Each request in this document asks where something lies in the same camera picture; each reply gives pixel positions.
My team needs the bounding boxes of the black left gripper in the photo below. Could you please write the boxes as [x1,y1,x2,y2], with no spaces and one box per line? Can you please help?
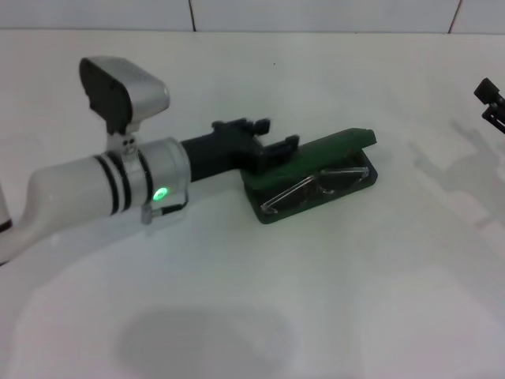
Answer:
[180,116,301,183]

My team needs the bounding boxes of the green glasses case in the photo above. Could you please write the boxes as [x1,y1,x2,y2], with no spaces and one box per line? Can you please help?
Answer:
[241,126,380,226]

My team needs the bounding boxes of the clear white glasses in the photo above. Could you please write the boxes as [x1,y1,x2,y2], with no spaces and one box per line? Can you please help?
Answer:
[260,165,370,216]

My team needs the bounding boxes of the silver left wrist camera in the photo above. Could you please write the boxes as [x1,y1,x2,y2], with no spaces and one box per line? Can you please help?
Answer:
[78,56,171,155]

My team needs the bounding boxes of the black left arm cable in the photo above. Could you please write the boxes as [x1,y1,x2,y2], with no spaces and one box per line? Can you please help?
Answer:
[140,192,189,226]

